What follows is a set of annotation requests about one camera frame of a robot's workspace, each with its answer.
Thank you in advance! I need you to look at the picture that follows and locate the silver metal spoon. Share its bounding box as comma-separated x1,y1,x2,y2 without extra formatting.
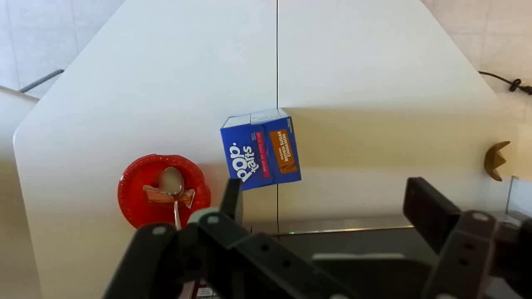
161,166,186,231

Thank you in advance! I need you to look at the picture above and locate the blue Pop-Tarts box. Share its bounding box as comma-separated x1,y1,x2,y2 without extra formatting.
219,108,302,191

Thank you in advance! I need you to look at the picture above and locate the brown snack wrapper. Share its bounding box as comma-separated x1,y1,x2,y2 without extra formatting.
141,183,197,211

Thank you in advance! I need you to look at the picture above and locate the red plastic bowl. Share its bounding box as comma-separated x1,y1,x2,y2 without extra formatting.
116,153,212,230

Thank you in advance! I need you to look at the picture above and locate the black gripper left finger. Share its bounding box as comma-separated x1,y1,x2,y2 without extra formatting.
101,176,355,299

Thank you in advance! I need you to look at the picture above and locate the thin black wall cable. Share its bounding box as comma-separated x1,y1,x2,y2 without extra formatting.
478,70,532,97

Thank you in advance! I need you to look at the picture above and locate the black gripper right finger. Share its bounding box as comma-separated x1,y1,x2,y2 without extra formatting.
402,176,532,299

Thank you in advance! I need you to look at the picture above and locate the brown curved wooden piece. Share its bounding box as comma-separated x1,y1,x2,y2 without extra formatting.
482,140,511,183

